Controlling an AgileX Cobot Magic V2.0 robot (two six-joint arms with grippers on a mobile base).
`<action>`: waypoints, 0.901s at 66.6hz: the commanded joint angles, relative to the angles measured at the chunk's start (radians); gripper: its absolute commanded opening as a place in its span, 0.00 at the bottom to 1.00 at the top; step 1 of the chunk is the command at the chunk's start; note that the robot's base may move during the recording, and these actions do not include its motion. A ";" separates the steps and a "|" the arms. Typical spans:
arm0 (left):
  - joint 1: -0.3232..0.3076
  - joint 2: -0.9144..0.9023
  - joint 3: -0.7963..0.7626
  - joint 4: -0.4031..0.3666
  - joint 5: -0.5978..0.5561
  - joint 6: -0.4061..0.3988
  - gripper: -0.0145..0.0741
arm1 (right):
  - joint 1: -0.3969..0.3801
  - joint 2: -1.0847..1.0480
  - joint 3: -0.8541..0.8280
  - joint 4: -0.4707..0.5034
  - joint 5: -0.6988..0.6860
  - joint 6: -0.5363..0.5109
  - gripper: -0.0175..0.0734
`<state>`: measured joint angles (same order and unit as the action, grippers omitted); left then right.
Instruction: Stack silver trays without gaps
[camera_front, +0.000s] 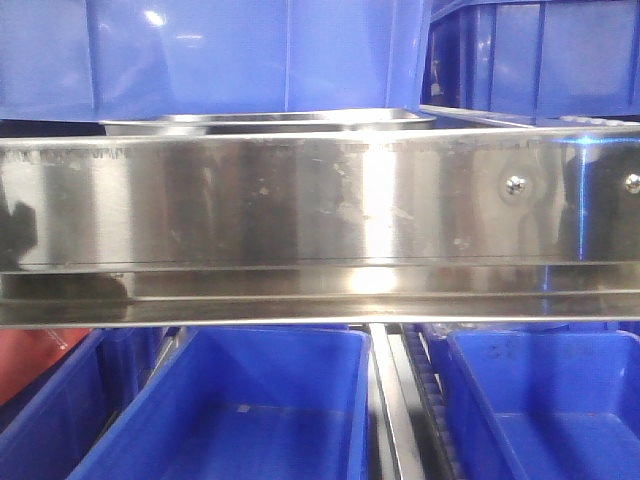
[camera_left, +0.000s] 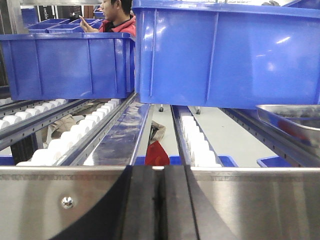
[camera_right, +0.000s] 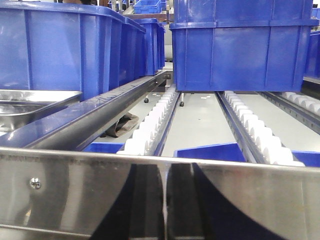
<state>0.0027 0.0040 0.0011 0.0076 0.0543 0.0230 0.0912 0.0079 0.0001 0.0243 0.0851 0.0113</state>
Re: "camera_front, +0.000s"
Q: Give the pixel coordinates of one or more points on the small shiny steel tray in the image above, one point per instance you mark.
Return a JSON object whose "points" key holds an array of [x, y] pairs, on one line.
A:
{"points": [[336, 120]]}

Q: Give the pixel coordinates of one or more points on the blue bin lower centre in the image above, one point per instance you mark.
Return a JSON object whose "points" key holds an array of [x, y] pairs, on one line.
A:
{"points": [[238, 403]]}

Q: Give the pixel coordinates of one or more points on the blue bin lower right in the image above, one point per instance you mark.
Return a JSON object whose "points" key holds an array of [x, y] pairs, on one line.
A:
{"points": [[523, 405]]}

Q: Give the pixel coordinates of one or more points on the large blue crate upper right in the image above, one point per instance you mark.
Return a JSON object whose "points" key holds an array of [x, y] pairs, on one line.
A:
{"points": [[534, 58]]}

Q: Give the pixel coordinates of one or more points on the large blue crate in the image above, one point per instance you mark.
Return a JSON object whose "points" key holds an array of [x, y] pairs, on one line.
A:
{"points": [[103, 60], [534, 58]]}

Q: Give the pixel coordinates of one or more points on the red item in bin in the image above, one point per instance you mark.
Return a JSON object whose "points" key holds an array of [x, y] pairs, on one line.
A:
{"points": [[26, 354]]}

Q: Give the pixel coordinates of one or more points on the large blue crate upper left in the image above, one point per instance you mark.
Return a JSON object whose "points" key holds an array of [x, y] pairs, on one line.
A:
{"points": [[103, 60]]}

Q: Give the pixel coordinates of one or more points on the blue bin with red contents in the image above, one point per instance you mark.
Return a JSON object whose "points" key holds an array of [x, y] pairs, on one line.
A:
{"points": [[47, 429]]}

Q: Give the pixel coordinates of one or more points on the roller track rail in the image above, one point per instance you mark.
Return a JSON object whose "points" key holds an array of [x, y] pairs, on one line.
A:
{"points": [[408, 435]]}

